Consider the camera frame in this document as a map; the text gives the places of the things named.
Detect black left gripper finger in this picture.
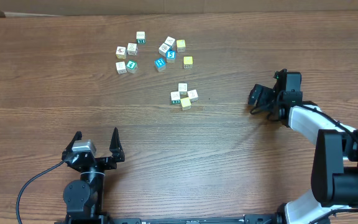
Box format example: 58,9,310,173
109,128,125,162
64,131,82,153

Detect white block red drawing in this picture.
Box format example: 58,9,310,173
170,91,181,104

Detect white-top green-sided block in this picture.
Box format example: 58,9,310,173
180,97,191,111

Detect yellow-framed blue picture block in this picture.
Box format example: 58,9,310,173
178,83,188,95

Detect red number 3 block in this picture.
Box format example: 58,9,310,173
187,90,198,102

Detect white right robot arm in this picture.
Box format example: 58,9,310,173
144,69,358,224

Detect butterfly picture wooden block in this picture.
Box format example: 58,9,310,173
116,61,127,74

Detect green number 4 block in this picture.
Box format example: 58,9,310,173
126,60,138,73

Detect yellow-sided boot picture block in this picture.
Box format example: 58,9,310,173
116,46,127,59

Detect blue-top wooden block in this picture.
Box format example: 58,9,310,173
154,58,167,72

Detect leaf picture wooden block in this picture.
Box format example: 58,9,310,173
127,43,138,55

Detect yellow-top letter P block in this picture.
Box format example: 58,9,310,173
183,56,193,69

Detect blue number 5 block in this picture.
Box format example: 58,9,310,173
166,50,177,63

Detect plain wooden picture block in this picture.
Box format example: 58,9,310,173
158,43,171,57

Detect yellow-top wooden block rear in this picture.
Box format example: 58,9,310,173
177,40,186,52

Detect green letter R block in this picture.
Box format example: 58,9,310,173
136,31,146,44

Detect white-top wooden block rear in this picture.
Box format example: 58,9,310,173
164,36,176,49

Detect cardboard back panel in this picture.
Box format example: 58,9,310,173
0,0,358,17

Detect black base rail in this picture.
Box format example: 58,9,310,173
55,213,287,224

